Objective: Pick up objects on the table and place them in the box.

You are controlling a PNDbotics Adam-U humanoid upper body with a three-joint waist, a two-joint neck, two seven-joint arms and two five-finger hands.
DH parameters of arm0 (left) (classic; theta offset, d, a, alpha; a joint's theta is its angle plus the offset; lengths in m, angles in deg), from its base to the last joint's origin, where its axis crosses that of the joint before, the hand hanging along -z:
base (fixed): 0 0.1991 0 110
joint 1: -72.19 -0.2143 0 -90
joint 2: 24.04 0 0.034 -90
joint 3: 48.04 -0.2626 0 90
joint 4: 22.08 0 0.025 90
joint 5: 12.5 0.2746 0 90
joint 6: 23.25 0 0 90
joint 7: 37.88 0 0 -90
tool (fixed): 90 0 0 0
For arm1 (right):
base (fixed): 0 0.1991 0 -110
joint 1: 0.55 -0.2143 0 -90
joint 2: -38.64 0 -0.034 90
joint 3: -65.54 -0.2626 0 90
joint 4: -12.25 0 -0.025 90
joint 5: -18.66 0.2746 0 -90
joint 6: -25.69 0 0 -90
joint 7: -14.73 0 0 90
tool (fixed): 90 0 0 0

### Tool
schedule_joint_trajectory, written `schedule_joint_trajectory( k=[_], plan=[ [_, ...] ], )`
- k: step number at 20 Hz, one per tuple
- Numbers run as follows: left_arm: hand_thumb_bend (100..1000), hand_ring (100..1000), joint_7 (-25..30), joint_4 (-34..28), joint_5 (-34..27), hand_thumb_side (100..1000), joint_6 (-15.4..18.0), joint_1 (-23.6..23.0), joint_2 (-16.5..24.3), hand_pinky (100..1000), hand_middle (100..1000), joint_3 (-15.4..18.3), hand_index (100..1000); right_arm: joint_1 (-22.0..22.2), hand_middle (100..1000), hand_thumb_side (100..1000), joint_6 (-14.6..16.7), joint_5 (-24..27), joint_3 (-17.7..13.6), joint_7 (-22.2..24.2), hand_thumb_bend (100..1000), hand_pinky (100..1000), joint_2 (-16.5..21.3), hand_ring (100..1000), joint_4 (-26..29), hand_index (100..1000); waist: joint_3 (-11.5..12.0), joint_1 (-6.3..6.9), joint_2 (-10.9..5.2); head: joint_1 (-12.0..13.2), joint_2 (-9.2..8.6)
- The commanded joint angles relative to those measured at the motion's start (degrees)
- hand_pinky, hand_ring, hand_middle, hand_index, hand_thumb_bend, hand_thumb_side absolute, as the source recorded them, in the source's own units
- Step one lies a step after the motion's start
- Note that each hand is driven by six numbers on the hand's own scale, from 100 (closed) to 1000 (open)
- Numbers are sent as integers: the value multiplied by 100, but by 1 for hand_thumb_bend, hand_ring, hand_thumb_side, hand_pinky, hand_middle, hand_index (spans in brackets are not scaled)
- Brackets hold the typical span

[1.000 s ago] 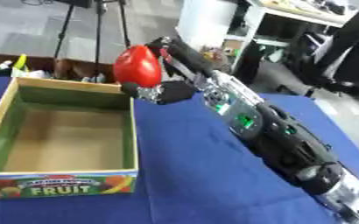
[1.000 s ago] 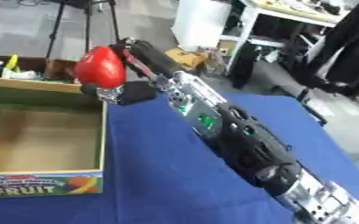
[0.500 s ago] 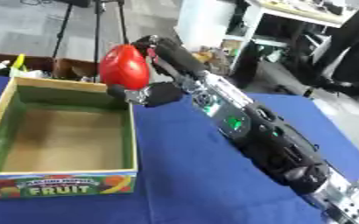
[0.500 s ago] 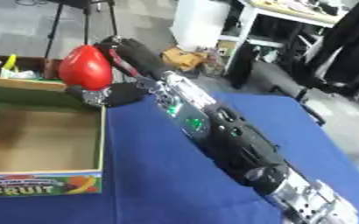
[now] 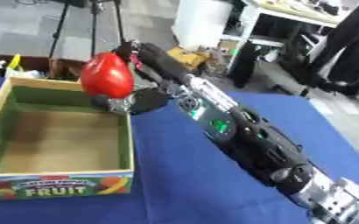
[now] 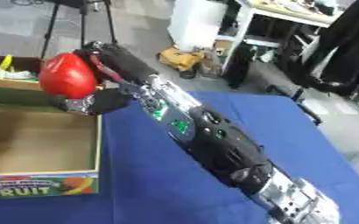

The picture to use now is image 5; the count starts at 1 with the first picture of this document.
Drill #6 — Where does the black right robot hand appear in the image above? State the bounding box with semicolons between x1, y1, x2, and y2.
88;41;195;116

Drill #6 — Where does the red toy fruit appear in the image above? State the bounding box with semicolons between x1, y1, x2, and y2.
78;52;137;100

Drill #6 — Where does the cardboard box with green inside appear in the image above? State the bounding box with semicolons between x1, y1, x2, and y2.
0;76;137;202

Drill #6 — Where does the yellow bag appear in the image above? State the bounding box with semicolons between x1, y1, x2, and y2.
165;45;212;72

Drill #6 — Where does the white cabinet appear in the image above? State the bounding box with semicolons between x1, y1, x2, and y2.
170;0;236;51

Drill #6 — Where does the black tripod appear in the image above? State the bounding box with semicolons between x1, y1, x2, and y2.
46;0;130;60

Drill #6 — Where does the brown wooden bench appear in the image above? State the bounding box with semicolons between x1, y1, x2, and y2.
0;53;89;81

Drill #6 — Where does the white desk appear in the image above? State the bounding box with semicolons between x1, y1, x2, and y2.
219;0;355;74

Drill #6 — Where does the yellow-green object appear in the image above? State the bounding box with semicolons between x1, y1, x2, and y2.
4;53;24;72

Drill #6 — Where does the person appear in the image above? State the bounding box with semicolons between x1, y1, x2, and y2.
284;0;359;97

